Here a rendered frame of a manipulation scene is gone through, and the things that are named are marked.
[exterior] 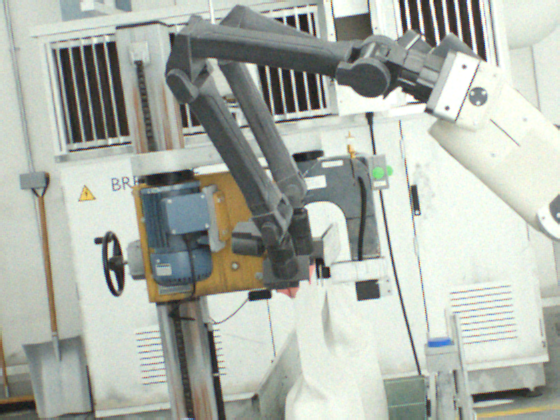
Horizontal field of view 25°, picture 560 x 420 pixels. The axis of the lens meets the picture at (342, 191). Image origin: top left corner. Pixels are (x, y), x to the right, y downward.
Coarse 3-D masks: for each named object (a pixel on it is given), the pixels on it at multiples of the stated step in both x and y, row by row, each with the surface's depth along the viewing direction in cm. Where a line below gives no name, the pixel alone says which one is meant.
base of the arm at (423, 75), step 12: (408, 60) 225; (420, 60) 225; (432, 60) 225; (444, 60) 224; (408, 72) 225; (420, 72) 224; (432, 72) 224; (444, 72) 223; (396, 84) 228; (408, 84) 226; (420, 84) 224; (432, 84) 224; (420, 96) 226; (432, 96) 224; (432, 108) 224
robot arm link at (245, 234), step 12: (240, 228) 263; (252, 228) 263; (264, 228) 256; (276, 228) 256; (240, 240) 263; (252, 240) 263; (264, 240) 259; (276, 240) 257; (240, 252) 265; (252, 252) 263
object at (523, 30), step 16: (512, 0) 617; (528, 0) 615; (544, 0) 615; (512, 16) 616; (528, 16) 616; (544, 16) 617; (512, 32) 619; (528, 32) 619; (544, 32) 623; (512, 48) 630
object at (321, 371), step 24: (312, 288) 310; (312, 312) 301; (312, 336) 295; (312, 360) 291; (336, 360) 310; (312, 384) 279; (336, 384) 287; (288, 408) 287; (312, 408) 282; (336, 408) 280; (360, 408) 301
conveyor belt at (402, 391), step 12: (384, 384) 495; (396, 384) 492; (408, 384) 489; (420, 384) 486; (396, 396) 471; (408, 396) 468; (420, 396) 466; (396, 408) 452; (408, 408) 449; (420, 408) 447
